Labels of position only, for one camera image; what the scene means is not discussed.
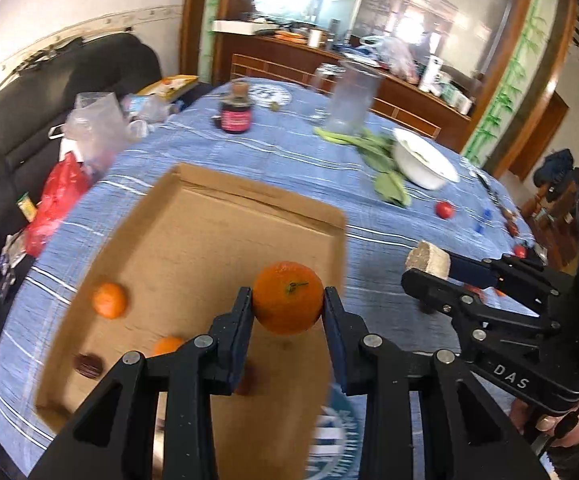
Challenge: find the flat white box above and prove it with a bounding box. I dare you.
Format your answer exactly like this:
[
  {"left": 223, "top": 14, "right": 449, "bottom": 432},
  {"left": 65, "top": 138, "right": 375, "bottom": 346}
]
[{"left": 212, "top": 19, "right": 265, "bottom": 33}]

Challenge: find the yellow paper tray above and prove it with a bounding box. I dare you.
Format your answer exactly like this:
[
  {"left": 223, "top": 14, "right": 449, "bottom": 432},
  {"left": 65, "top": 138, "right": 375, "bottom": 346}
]
[{"left": 136, "top": 75, "right": 200, "bottom": 98}]

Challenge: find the dark jacket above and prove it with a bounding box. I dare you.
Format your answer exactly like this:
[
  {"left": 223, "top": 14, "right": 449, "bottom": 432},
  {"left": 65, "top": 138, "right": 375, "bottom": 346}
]
[{"left": 534, "top": 149, "right": 577, "bottom": 188}]

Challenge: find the blue patterned plate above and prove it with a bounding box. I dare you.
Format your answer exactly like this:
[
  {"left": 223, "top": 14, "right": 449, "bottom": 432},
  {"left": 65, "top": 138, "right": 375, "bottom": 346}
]
[{"left": 249, "top": 84, "right": 293, "bottom": 106}]

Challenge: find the black leather sofa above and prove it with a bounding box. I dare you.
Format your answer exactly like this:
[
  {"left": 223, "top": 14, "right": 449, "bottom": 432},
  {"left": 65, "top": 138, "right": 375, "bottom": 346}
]
[{"left": 0, "top": 32, "right": 162, "bottom": 331}]

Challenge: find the crumpled clear plastic bag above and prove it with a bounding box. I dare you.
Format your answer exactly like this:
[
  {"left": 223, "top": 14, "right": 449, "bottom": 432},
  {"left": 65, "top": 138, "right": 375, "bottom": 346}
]
[{"left": 119, "top": 92, "right": 180, "bottom": 136}]

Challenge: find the white bowl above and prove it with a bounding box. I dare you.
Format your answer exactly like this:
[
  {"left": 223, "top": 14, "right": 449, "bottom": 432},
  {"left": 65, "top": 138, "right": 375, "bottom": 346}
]
[{"left": 392, "top": 127, "right": 461, "bottom": 191}]

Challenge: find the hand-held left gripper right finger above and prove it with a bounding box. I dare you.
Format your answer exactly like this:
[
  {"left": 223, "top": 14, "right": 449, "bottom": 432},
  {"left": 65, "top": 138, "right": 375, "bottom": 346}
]
[{"left": 323, "top": 286, "right": 550, "bottom": 480}]

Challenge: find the white rice cake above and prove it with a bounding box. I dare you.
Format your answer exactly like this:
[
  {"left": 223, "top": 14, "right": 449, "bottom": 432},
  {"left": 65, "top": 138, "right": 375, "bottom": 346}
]
[{"left": 405, "top": 241, "right": 451, "bottom": 281}]

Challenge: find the cardboard tray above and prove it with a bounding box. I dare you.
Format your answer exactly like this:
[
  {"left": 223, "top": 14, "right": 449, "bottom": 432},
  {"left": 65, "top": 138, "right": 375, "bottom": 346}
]
[{"left": 34, "top": 162, "right": 349, "bottom": 480}]

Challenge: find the small yellow box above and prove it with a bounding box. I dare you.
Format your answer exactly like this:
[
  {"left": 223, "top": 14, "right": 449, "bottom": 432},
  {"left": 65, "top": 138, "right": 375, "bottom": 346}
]
[{"left": 16, "top": 192, "right": 37, "bottom": 223}]

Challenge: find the wooden door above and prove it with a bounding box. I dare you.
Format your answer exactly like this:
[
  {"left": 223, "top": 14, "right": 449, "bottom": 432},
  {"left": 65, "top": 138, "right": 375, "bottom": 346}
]
[{"left": 512, "top": 92, "right": 570, "bottom": 183}]

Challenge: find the large orange mandarin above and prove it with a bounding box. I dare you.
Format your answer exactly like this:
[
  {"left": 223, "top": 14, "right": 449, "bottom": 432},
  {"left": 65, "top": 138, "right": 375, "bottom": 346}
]
[{"left": 252, "top": 261, "right": 324, "bottom": 337}]

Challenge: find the wall mirror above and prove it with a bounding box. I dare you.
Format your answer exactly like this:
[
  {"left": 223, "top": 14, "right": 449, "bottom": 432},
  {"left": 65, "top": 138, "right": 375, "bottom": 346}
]
[{"left": 249, "top": 0, "right": 525, "bottom": 106}]

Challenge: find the dark jar with red label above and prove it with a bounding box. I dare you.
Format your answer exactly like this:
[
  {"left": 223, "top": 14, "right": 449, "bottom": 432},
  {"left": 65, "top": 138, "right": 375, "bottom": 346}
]
[{"left": 219, "top": 80, "right": 255, "bottom": 135}]

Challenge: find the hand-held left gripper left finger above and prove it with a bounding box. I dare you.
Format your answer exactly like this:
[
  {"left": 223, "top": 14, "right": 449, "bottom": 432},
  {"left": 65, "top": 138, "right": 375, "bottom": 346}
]
[{"left": 29, "top": 286, "right": 255, "bottom": 480}]

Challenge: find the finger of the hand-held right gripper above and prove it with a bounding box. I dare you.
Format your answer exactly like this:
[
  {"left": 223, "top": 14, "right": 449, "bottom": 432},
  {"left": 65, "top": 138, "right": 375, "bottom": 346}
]
[
  {"left": 447, "top": 252, "right": 561, "bottom": 314},
  {"left": 402, "top": 269, "right": 563, "bottom": 357}
]

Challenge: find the wooden sideboard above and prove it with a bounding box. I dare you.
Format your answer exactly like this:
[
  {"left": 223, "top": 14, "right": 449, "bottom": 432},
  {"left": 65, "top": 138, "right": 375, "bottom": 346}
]
[{"left": 212, "top": 30, "right": 473, "bottom": 153}]

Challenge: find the green vegetable stalk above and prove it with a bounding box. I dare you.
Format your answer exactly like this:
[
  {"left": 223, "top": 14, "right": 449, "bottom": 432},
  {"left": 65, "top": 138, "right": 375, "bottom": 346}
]
[{"left": 314, "top": 127, "right": 395, "bottom": 171}]

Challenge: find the person's right hand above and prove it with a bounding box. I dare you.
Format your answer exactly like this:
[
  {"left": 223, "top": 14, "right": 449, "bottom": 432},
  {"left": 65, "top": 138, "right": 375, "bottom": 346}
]
[{"left": 509, "top": 395, "right": 579, "bottom": 448}]

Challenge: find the plastic bag with red contents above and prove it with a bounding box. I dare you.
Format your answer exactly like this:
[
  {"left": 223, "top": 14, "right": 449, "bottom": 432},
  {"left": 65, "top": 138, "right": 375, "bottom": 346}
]
[{"left": 377, "top": 35, "right": 420, "bottom": 83}]

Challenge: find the clear glass pitcher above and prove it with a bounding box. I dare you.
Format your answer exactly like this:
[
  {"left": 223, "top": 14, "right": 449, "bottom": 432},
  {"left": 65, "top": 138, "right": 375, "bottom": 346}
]
[{"left": 312, "top": 60, "right": 385, "bottom": 136}]

